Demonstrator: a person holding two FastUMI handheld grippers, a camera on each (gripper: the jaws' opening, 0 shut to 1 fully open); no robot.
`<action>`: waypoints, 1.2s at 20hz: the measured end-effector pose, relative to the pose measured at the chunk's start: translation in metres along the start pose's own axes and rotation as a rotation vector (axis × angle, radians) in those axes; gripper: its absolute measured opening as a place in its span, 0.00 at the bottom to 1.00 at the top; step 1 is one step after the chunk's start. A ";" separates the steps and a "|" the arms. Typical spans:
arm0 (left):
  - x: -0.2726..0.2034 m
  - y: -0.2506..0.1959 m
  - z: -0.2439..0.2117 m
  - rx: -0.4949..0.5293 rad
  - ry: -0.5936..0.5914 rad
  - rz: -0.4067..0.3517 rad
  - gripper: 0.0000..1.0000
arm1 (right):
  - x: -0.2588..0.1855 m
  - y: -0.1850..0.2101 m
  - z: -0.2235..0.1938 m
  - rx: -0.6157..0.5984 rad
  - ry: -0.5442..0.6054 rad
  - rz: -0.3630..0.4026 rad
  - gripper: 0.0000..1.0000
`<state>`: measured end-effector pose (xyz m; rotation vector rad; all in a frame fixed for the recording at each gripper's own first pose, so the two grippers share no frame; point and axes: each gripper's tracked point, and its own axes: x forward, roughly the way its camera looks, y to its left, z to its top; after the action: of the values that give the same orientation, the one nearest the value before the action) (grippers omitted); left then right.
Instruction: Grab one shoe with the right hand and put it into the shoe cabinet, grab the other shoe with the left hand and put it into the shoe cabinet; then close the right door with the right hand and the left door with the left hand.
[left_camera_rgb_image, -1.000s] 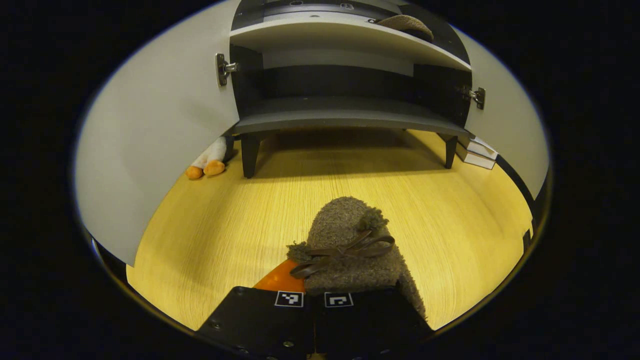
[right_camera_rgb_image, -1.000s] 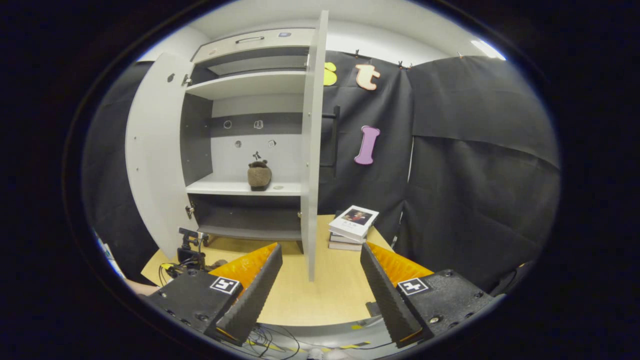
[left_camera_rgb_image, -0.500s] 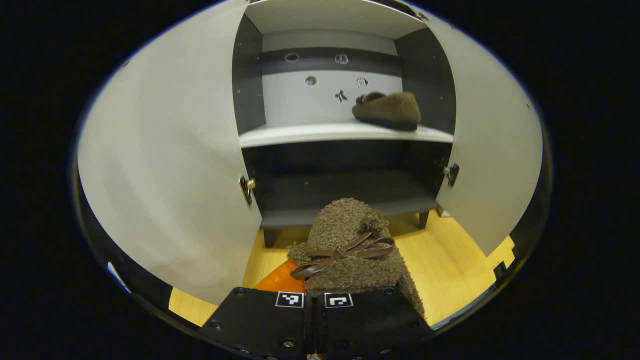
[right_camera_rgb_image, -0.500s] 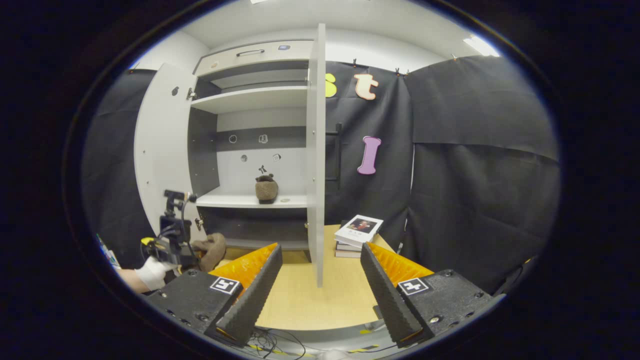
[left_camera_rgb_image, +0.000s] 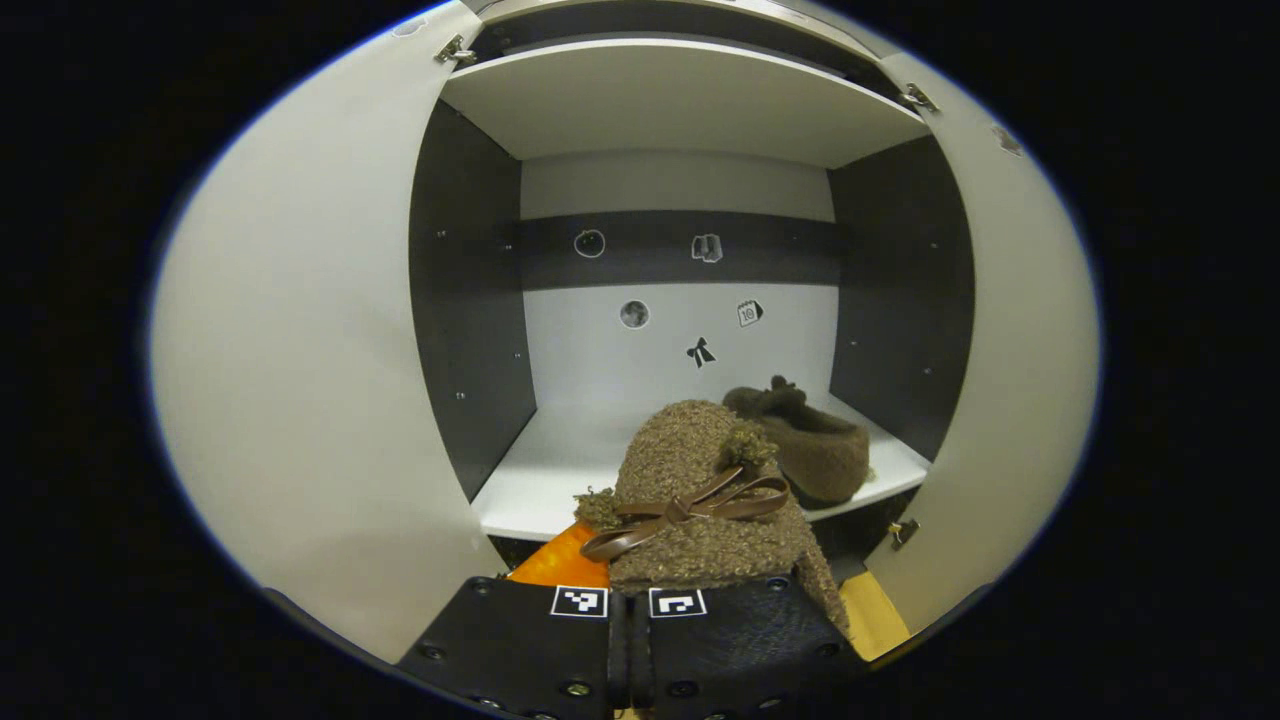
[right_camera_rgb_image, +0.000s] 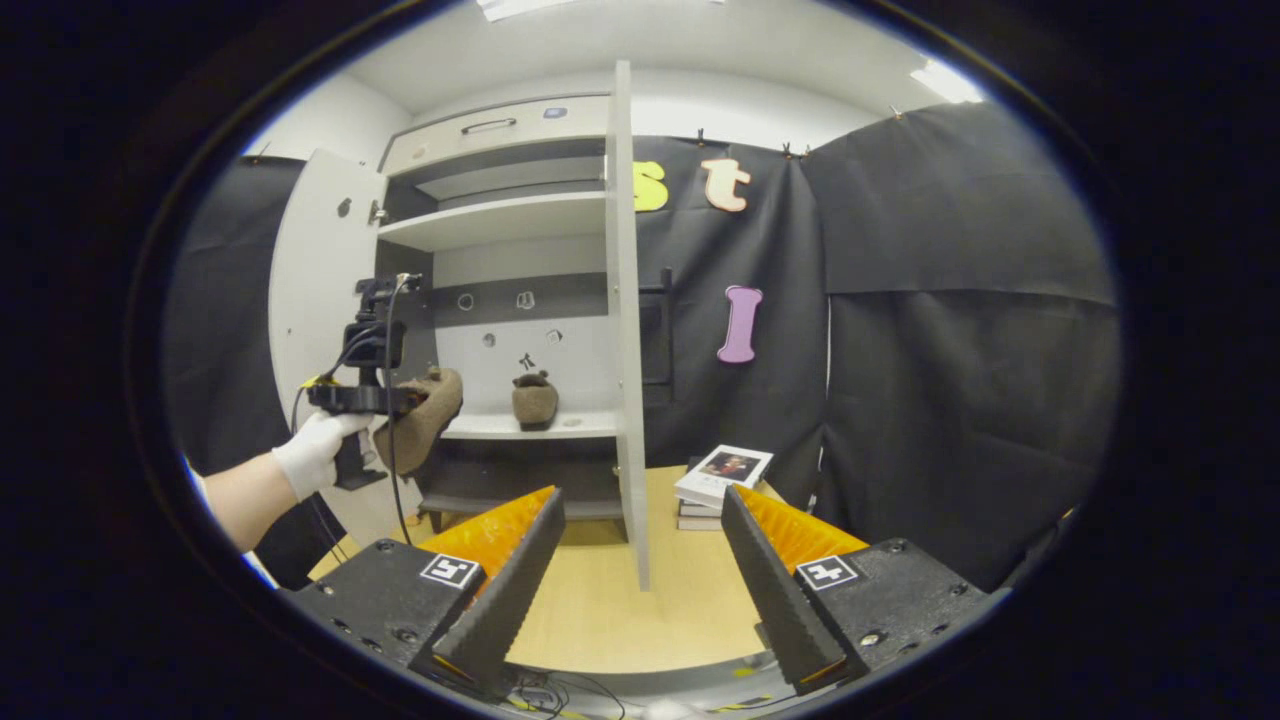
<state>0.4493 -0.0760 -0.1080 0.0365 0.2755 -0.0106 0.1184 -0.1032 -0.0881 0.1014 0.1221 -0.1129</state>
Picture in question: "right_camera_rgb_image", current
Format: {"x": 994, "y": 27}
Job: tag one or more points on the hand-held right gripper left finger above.
{"x": 510, "y": 590}

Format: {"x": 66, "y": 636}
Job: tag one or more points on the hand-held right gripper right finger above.
{"x": 775, "y": 590}

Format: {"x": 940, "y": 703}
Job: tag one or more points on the brown slipper shoe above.
{"x": 535, "y": 405}
{"x": 428, "y": 420}

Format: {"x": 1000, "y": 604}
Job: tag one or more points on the grey shoe cabinet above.
{"x": 500, "y": 220}

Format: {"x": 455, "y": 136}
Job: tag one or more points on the white book with portrait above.
{"x": 725, "y": 472}

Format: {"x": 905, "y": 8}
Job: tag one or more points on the black backdrop cloth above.
{"x": 950, "y": 400}

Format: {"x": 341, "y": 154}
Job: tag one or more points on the ceiling light panel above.
{"x": 515, "y": 8}
{"x": 947, "y": 82}

